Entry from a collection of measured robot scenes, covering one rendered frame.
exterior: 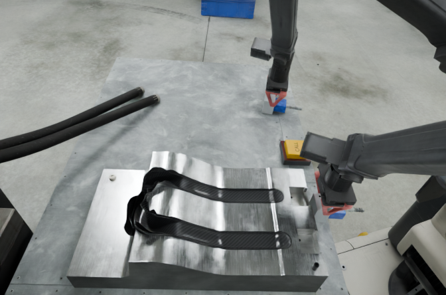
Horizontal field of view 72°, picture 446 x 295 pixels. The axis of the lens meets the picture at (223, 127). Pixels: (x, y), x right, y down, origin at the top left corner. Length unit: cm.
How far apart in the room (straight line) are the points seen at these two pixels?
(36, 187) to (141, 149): 117
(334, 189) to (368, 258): 78
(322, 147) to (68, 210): 61
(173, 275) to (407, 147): 46
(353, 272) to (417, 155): 108
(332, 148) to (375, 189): 148
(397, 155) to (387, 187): 174
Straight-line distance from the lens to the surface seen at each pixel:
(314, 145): 64
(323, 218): 82
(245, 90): 116
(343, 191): 73
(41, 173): 208
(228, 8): 366
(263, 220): 70
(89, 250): 72
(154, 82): 119
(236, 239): 68
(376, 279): 145
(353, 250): 147
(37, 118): 246
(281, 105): 105
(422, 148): 37
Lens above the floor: 148
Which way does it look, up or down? 43 degrees down
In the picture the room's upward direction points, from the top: 5 degrees clockwise
